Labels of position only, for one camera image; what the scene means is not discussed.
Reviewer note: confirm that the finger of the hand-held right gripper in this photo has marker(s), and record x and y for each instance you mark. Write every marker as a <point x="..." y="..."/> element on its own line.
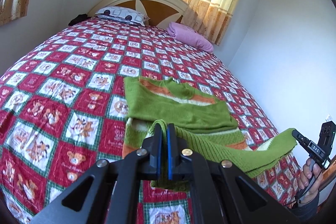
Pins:
<point x="304" y="140"/>

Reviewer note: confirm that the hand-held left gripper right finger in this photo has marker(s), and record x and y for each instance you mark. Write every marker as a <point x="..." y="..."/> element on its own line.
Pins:
<point x="169" y="155"/>

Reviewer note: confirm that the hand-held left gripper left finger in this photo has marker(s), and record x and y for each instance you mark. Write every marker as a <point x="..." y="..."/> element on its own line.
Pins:
<point x="157" y="155"/>

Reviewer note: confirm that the green orange striped knit sweater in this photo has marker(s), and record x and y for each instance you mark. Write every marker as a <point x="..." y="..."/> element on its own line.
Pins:
<point x="183" y="111"/>

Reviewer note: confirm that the person's right forearm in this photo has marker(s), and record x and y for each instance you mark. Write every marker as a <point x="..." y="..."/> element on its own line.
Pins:
<point x="307" y="209"/>

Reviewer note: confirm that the person's right hand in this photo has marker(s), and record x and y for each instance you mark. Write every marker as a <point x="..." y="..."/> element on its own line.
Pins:
<point x="314" y="191"/>

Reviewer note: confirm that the wooden furniture edge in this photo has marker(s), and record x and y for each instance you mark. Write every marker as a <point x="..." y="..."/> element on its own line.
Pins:
<point x="329" y="171"/>

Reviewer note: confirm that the red checked printed bedspread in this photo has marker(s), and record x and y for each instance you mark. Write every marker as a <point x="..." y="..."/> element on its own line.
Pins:
<point x="78" y="82"/>

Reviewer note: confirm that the pink pillow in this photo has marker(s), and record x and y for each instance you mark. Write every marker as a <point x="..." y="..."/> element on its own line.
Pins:
<point x="189" y="36"/>

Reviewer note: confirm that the white patterned pillow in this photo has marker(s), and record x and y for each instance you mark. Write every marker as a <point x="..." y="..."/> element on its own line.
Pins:
<point x="120" y="15"/>

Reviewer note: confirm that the cream and wood bed headboard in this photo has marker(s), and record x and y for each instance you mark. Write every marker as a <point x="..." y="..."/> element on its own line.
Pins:
<point x="147" y="1"/>

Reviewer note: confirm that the dark cloth beside bed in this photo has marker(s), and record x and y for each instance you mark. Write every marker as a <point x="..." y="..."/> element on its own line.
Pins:
<point x="77" y="18"/>

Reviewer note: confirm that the white wall socket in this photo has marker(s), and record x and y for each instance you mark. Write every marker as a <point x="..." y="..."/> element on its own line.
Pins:
<point x="328" y="117"/>

